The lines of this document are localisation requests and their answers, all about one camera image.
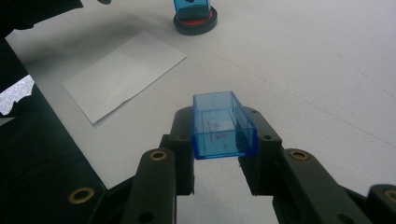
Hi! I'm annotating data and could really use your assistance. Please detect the blue transparent stamp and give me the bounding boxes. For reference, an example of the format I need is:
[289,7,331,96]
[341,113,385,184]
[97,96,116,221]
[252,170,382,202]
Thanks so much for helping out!
[173,0,212,21]

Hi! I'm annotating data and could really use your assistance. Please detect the round black red ink pad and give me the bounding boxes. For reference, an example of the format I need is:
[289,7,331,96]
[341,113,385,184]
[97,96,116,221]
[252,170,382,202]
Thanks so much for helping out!
[173,7,219,36]

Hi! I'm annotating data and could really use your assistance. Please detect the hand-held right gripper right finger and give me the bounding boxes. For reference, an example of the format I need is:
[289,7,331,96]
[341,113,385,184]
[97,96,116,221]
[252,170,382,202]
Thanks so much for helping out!
[238,105,284,197]

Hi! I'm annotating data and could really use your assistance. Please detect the white paper sheet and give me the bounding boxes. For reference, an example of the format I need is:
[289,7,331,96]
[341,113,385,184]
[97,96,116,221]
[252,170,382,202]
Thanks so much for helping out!
[62,30,188,125]

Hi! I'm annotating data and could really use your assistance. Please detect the blue transparent stamp cap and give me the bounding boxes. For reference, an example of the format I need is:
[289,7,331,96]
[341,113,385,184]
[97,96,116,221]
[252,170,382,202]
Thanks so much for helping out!
[191,91,259,161]

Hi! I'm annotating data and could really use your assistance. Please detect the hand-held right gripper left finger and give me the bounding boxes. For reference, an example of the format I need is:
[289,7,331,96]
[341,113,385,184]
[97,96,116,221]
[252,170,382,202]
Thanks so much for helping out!
[159,105,196,197]

